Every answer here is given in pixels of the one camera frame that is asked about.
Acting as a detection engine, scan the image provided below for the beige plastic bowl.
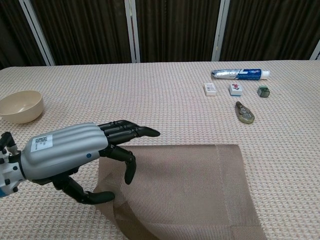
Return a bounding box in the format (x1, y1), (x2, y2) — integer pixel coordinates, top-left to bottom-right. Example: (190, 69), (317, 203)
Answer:
(0, 89), (45, 124)

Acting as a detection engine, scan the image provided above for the brown woven placemat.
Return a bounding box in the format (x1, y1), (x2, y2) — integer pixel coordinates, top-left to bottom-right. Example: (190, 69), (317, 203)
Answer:
(92, 144), (268, 240)

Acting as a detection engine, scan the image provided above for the blue white toothpaste tube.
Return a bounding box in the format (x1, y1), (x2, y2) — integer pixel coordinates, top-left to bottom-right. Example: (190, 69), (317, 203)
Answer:
(210, 68), (271, 81)

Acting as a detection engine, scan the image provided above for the white partition post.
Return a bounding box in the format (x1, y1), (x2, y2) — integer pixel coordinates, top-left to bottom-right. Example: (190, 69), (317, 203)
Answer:
(18, 0), (56, 67)
(124, 0), (141, 64)
(211, 0), (231, 62)
(309, 39), (320, 61)

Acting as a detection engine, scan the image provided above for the olive correction tape dispenser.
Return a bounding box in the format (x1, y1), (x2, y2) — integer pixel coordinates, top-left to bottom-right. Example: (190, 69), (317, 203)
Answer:
(235, 101), (256, 124)

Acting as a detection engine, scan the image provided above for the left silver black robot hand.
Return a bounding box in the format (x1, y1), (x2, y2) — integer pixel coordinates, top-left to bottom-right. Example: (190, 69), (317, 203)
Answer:
(18, 119), (161, 205)

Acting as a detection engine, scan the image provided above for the pink beige woven tablecloth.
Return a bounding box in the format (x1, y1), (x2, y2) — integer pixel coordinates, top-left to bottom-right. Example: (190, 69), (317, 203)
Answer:
(0, 59), (320, 240)

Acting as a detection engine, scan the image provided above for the dark pleated curtain panel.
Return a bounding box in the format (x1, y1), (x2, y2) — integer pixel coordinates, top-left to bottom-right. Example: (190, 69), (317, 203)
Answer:
(31, 0), (133, 66)
(0, 0), (47, 70)
(219, 0), (320, 62)
(134, 0), (222, 63)

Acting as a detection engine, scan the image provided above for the white mahjong tile red flower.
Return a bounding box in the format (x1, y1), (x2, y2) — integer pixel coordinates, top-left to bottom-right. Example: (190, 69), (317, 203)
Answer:
(228, 83), (243, 98)

